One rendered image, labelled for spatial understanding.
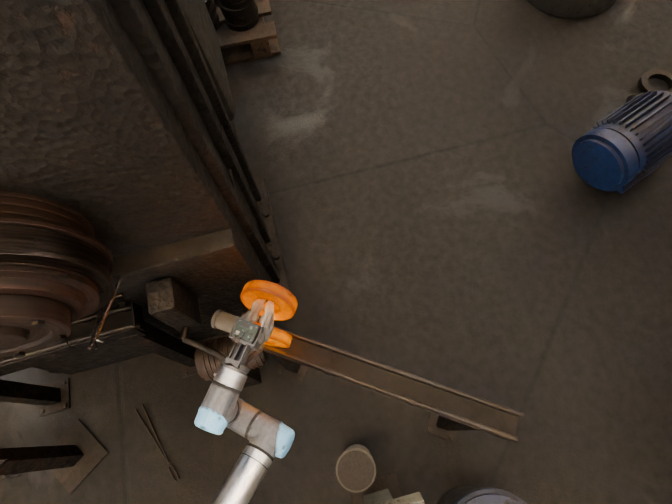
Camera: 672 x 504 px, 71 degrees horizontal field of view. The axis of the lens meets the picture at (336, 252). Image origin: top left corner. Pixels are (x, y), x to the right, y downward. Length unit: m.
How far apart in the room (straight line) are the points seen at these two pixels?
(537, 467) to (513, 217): 1.07
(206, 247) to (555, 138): 1.89
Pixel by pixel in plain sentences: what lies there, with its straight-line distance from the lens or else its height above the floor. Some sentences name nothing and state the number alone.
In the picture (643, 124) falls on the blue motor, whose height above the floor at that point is 0.32.
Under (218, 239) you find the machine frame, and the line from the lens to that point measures 1.33.
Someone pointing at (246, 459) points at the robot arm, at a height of 0.83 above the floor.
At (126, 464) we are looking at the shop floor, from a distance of 2.26.
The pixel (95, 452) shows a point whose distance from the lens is 2.31.
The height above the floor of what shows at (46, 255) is 1.25.
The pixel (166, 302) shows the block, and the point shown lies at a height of 0.80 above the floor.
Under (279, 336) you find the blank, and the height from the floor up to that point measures 0.76.
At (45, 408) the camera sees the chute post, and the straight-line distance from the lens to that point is 2.44.
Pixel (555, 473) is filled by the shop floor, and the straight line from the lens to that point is 2.18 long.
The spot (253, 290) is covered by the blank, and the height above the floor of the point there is 0.88.
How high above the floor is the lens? 2.04
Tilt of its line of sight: 69 degrees down
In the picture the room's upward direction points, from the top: 8 degrees counter-clockwise
